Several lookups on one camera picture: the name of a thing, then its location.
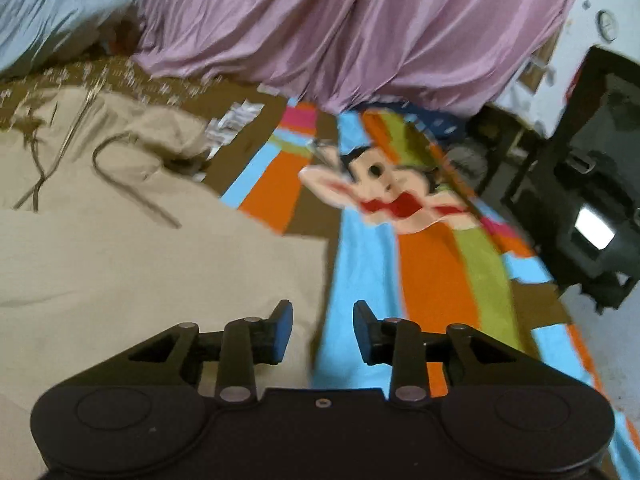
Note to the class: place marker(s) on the dark blue cloth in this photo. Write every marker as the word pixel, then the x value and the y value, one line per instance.
pixel 435 119

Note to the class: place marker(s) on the printed cartoon blanket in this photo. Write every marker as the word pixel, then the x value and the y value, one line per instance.
pixel 430 280

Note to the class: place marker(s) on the wooden table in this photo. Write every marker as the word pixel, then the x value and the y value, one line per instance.
pixel 510 145

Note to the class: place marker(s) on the black office chair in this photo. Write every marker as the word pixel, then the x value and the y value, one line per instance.
pixel 590 170

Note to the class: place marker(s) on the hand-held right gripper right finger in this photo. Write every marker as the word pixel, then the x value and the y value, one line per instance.
pixel 361 331

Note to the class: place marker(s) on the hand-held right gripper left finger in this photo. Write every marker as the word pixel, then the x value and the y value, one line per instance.
pixel 283 331

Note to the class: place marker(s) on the white pillow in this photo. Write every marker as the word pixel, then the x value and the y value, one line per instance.
pixel 55 5

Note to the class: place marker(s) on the brown wall board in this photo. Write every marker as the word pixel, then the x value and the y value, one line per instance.
pixel 540 62

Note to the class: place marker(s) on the pink curtain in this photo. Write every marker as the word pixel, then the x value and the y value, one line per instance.
pixel 350 25

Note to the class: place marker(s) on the round wall clock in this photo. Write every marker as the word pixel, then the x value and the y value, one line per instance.
pixel 607 26

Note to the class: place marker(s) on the beige jacket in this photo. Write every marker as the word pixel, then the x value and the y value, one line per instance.
pixel 150 270

